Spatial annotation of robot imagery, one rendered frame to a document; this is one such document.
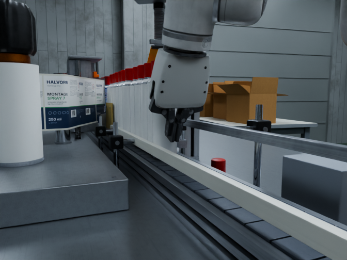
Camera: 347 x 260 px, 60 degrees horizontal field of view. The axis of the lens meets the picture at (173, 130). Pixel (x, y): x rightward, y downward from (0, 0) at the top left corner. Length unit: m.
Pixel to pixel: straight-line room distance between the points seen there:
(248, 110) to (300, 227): 2.20
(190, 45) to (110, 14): 4.74
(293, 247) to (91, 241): 0.24
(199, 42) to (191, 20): 0.04
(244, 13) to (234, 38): 5.23
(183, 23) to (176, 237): 0.31
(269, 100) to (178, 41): 2.10
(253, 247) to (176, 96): 0.31
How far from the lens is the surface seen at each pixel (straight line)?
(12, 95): 0.60
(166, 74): 0.50
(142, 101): 0.70
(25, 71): 0.61
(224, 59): 5.57
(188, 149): 0.83
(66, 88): 0.85
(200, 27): 0.49
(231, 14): 0.48
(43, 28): 5.16
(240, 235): 0.31
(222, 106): 2.95
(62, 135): 0.85
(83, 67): 1.14
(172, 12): 0.49
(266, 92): 2.52
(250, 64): 5.80
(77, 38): 5.11
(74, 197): 0.47
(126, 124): 0.84
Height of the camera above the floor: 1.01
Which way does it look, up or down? 7 degrees down
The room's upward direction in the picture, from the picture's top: straight up
